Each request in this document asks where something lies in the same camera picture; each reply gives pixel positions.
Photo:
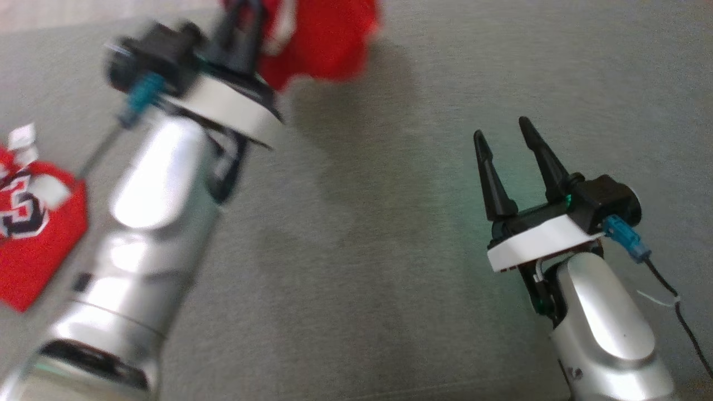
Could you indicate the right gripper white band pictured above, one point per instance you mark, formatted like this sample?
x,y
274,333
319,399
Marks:
x,y
540,239

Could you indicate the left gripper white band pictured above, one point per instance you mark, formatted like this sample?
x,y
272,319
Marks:
x,y
228,103

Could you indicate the red basketball jersey number 23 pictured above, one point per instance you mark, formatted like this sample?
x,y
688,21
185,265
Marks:
x,y
328,39

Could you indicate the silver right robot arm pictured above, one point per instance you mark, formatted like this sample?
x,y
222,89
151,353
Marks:
x,y
607,334

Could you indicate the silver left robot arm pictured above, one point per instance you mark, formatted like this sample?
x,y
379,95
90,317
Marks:
x,y
145,223

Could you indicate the grey fabric sofa seat cushion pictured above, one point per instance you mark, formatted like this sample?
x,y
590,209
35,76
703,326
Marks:
x,y
362,250

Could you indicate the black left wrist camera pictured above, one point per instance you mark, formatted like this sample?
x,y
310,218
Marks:
x,y
161,50

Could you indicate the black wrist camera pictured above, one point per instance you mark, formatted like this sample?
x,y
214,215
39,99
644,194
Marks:
x,y
161,50
604,200

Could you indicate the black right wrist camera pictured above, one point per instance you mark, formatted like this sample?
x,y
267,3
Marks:
x,y
604,200

